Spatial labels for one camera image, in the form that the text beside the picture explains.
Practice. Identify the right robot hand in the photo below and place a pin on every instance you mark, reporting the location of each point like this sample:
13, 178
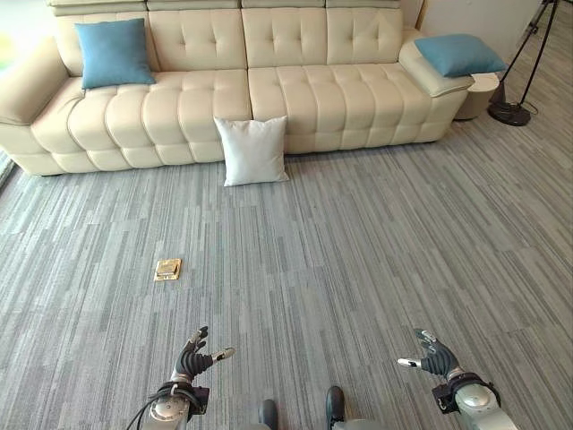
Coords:
433, 356

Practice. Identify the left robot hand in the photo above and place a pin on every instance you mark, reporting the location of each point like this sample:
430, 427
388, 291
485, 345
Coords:
195, 357

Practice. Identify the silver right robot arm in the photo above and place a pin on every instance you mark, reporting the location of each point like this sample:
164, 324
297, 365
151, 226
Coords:
474, 403

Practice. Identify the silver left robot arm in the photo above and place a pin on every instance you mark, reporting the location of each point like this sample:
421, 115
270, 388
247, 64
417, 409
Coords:
177, 403

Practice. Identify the cream tufted leather sofa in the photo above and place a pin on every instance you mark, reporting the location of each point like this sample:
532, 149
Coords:
286, 89

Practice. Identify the dark left robot foot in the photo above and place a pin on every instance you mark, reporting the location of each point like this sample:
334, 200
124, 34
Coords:
267, 414

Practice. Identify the dark robot foot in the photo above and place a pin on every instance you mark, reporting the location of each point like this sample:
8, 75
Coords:
267, 414
335, 405

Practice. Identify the brass floor socket plate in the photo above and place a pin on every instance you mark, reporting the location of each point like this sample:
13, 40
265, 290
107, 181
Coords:
167, 269

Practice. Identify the dark right robot foot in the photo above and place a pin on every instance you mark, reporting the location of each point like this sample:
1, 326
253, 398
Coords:
335, 405

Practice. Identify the white square cushion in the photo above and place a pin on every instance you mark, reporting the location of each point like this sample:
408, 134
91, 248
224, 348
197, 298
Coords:
254, 150

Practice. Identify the black floor stand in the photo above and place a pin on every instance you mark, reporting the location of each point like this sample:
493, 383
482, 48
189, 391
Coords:
510, 109

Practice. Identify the round cream side table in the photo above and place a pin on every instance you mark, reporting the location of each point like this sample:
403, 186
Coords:
480, 96

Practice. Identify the blue square cushion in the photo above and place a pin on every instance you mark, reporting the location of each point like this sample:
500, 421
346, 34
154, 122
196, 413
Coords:
456, 54
114, 54

